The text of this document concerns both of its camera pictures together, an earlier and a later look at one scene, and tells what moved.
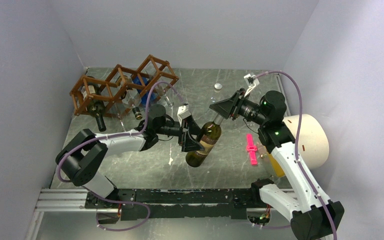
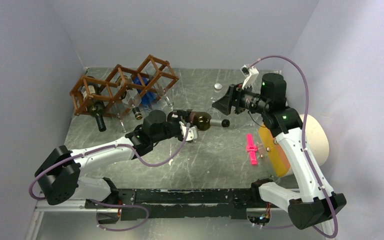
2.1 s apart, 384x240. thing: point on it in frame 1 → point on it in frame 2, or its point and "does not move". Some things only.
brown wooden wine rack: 124,91 does not move
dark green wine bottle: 95,104 does not move
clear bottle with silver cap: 217,95 does not move
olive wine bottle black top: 208,142 → 203,121
